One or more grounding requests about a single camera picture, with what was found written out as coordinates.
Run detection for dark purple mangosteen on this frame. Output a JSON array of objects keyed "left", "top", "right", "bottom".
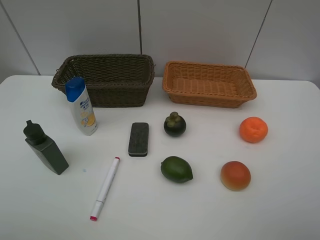
[{"left": 163, "top": 111, "right": 187, "bottom": 137}]

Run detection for grey felt whiteboard eraser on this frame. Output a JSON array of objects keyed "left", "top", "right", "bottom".
[{"left": 128, "top": 122, "right": 149, "bottom": 157}]

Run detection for green lime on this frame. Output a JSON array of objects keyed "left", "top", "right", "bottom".
[{"left": 160, "top": 156, "right": 194, "bottom": 184}]

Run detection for white shampoo bottle blue cap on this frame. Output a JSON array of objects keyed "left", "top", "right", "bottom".
[{"left": 65, "top": 77, "right": 98, "bottom": 136}]

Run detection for red yellow peach half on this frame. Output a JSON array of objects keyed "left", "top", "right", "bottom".
[{"left": 220, "top": 161, "right": 251, "bottom": 191}]

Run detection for orange tangerine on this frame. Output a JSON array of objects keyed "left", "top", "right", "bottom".
[{"left": 239, "top": 116, "right": 269, "bottom": 144}]

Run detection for white marker pink caps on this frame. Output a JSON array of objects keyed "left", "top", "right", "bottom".
[{"left": 90, "top": 156, "right": 121, "bottom": 222}]

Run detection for dark brown wicker basket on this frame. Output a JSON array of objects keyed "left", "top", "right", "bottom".
[{"left": 51, "top": 54, "right": 155, "bottom": 108}]

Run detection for orange wicker basket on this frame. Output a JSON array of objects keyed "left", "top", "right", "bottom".
[{"left": 162, "top": 61, "right": 257, "bottom": 108}]

